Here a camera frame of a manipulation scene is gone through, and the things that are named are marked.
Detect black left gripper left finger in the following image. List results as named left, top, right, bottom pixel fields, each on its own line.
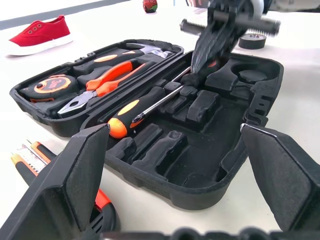
left=0, top=123, right=111, bottom=240

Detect red green strawberry toy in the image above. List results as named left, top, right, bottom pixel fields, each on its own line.
left=142, top=0, right=160, bottom=13

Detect black orange handled hammer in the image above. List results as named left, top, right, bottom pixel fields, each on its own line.
left=73, top=42, right=157, bottom=76

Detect black tape roll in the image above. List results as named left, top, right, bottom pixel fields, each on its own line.
left=238, top=32, right=267, bottom=50

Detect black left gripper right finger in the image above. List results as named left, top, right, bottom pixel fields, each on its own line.
left=239, top=123, right=320, bottom=233

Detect black plastic tool case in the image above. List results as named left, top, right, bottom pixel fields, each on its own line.
left=9, top=38, right=285, bottom=211

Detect small silver metal tool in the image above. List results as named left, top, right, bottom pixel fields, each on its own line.
left=149, top=48, right=178, bottom=60

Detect orange handled pliers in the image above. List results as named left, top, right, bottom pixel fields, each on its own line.
left=57, top=60, right=147, bottom=120

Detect black orange tape measure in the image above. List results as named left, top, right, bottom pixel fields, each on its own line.
left=19, top=74, right=80, bottom=103

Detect orange black tool handle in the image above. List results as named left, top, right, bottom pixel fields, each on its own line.
left=89, top=188, right=121, bottom=235

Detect red canvas shoe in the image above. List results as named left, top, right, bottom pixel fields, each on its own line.
left=5, top=14, right=74, bottom=56

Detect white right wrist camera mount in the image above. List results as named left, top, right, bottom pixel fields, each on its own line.
left=249, top=0, right=265, bottom=17

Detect black orange screwdriver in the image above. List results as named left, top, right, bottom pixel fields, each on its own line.
left=131, top=59, right=221, bottom=124
left=107, top=66, right=192, bottom=139

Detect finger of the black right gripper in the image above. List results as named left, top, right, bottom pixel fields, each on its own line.
left=190, top=27, right=227, bottom=74
left=217, top=29, right=247, bottom=55

